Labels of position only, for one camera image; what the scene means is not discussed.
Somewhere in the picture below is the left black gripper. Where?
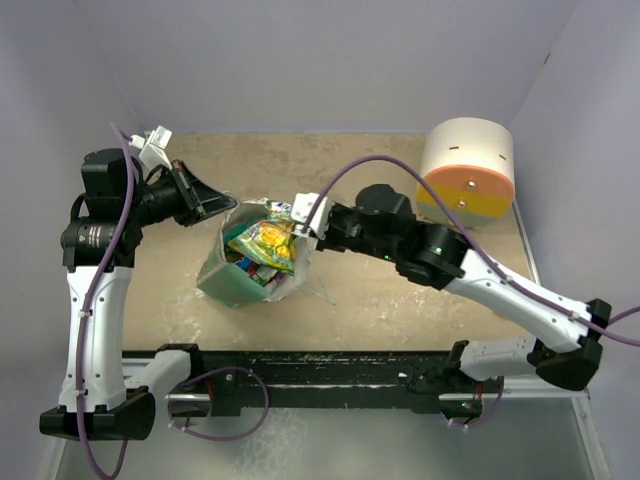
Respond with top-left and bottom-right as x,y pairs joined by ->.
124,159 -> 236,228

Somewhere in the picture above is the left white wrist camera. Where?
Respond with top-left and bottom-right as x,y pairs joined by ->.
129,125 -> 172,171

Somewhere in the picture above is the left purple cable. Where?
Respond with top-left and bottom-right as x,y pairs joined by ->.
74,122 -> 139,479

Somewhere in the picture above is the green paper gift bag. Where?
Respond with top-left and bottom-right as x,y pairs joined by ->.
196,198 -> 313,308

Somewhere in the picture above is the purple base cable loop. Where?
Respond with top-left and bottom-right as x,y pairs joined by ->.
167,367 -> 271,444

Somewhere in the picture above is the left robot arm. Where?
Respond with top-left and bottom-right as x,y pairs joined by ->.
39,148 -> 238,441

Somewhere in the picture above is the green yellow candy packet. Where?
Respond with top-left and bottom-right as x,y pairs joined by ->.
227,200 -> 296,275

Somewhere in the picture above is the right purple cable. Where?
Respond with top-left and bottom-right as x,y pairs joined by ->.
307,154 -> 640,347

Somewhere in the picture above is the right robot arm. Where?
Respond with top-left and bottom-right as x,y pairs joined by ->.
307,184 -> 611,391

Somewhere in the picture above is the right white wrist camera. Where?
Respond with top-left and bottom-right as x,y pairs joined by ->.
291,193 -> 334,240

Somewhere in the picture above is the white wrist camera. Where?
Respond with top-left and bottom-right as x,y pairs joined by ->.
291,193 -> 334,240
129,125 -> 172,171

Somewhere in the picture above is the round mini drawer cabinet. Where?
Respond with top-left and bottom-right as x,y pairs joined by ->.
419,117 -> 515,228

